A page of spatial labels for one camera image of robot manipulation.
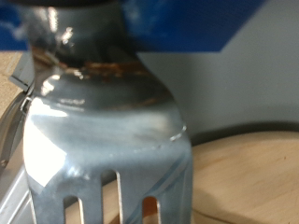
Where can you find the silver toaster oven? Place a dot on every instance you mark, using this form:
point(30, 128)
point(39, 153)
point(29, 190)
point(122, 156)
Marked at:
point(233, 93)

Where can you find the round wooden plate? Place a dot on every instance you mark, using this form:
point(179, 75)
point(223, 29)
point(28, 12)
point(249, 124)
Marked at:
point(249, 174)

